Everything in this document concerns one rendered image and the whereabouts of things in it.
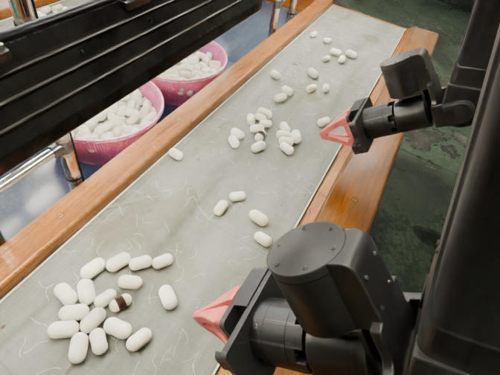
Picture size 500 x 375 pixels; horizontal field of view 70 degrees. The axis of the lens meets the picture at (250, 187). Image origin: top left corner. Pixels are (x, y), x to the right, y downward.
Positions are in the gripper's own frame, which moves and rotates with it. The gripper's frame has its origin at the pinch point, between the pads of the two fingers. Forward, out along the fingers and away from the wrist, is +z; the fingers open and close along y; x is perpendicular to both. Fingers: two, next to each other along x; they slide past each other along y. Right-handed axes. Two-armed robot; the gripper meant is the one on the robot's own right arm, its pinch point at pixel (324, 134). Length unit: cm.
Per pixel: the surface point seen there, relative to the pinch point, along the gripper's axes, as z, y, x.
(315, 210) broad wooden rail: -0.1, 14.6, 7.7
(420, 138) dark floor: 27, -149, 87
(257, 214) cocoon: 6.0, 21.8, 1.8
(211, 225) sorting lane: 11.8, 26.9, -0.6
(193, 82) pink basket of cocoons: 30.0, -5.8, -19.1
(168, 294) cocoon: 8.8, 41.7, -1.0
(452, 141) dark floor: 13, -159, 99
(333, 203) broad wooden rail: -2.4, 11.6, 8.7
